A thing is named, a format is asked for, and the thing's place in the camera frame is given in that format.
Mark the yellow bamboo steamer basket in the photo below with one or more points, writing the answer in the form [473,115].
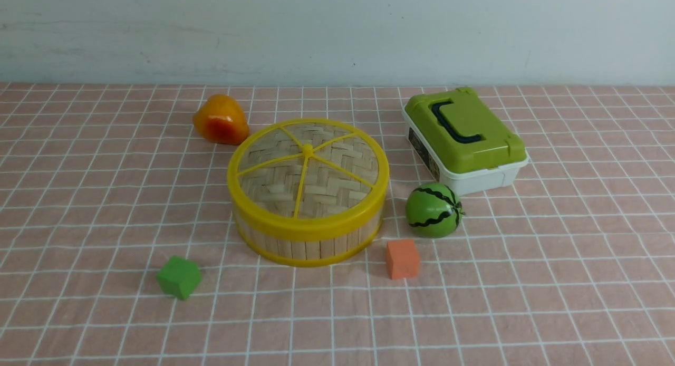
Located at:
[322,249]

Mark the green foam cube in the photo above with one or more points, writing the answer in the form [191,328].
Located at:
[179,277]

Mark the orange foam cube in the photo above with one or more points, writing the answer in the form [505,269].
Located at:
[402,259]

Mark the green lidded white storage box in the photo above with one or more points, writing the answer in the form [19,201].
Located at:
[463,144]

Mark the green toy watermelon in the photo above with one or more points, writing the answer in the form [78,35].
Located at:
[433,210]

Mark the yellow woven bamboo steamer lid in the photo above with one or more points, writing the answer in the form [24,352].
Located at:
[309,180]

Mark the orange toy pear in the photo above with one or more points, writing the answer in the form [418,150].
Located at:
[221,120]

